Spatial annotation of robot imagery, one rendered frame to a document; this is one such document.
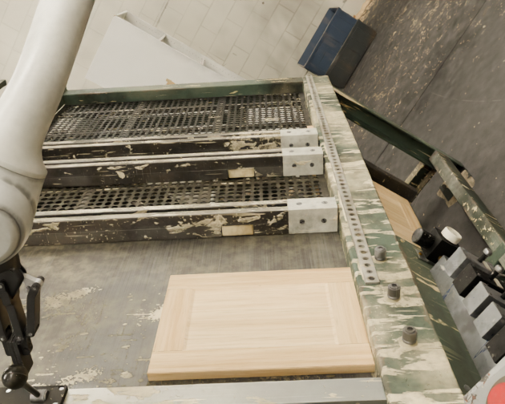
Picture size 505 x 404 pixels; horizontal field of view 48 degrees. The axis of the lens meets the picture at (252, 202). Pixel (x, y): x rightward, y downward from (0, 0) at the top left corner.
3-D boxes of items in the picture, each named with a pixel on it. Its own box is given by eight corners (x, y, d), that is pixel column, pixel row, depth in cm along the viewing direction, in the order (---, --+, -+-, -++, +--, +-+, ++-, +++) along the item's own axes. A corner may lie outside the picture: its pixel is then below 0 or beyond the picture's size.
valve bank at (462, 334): (636, 394, 91) (521, 333, 85) (571, 448, 96) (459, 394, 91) (511, 235, 135) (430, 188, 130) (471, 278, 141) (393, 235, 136)
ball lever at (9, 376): (50, 409, 95) (19, 385, 84) (28, 410, 95) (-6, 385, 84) (54, 386, 97) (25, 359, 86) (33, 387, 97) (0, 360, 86)
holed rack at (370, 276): (380, 284, 118) (380, 281, 118) (365, 284, 118) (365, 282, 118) (312, 75, 265) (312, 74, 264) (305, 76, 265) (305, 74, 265)
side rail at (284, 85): (304, 104, 263) (303, 81, 258) (66, 117, 266) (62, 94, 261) (302, 99, 270) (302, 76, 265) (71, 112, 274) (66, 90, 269)
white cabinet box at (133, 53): (325, 135, 509) (114, 14, 463) (291, 189, 526) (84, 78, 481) (315, 119, 566) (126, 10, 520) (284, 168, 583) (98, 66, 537)
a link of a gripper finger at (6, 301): (4, 268, 84) (14, 267, 84) (24, 328, 89) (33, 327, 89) (-7, 283, 81) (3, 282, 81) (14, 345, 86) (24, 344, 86)
